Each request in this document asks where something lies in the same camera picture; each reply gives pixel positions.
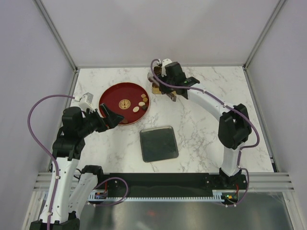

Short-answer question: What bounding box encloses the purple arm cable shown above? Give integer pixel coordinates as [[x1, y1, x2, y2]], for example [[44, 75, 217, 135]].
[[28, 95, 76, 230], [150, 58, 261, 207]]

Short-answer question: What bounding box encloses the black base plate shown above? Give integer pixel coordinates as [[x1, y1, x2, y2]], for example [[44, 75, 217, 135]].
[[102, 172, 247, 192]]

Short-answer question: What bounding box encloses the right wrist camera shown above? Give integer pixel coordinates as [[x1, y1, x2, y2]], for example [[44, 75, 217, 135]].
[[158, 58, 173, 77]]

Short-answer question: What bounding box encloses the white oval chocolate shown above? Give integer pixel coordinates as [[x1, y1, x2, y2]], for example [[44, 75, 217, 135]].
[[133, 106, 140, 113]]

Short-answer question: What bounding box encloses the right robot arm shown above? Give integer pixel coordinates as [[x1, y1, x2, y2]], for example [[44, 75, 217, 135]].
[[151, 59, 254, 189]]

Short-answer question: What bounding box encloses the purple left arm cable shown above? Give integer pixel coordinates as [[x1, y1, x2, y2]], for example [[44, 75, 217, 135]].
[[28, 95, 76, 230]]

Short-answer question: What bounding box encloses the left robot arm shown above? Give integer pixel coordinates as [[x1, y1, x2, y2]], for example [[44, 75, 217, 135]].
[[29, 103, 124, 230]]

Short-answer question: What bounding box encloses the silver tin lid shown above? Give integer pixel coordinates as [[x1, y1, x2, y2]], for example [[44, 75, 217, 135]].
[[140, 126, 179, 163]]

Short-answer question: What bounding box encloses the white slotted cable duct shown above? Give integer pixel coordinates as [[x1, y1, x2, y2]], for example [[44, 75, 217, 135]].
[[88, 189, 238, 202]]

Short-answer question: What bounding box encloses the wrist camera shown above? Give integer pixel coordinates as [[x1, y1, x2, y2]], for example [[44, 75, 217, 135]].
[[158, 58, 173, 77], [74, 92, 94, 111]]

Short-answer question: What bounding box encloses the gold chocolate tin box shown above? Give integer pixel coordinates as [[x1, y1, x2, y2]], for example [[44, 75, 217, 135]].
[[152, 66, 184, 95]]

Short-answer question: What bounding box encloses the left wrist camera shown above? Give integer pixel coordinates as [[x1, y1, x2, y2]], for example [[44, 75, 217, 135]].
[[74, 92, 94, 111]]

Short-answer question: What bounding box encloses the dark round chocolate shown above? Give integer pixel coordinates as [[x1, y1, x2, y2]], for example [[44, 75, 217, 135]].
[[147, 75, 154, 83]]

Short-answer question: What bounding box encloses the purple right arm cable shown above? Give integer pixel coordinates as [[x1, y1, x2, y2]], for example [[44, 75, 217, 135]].
[[150, 58, 261, 207]]

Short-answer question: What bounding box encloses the red round tray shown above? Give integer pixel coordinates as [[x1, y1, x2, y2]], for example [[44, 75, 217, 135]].
[[99, 82, 150, 126]]

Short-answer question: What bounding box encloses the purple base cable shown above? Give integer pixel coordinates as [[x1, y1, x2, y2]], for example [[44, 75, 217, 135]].
[[87, 177, 129, 208]]

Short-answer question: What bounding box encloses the aluminium frame rail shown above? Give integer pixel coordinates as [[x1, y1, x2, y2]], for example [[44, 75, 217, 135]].
[[33, 172, 294, 192]]

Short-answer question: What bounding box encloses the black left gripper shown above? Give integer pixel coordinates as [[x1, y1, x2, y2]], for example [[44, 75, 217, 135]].
[[78, 103, 124, 137]]

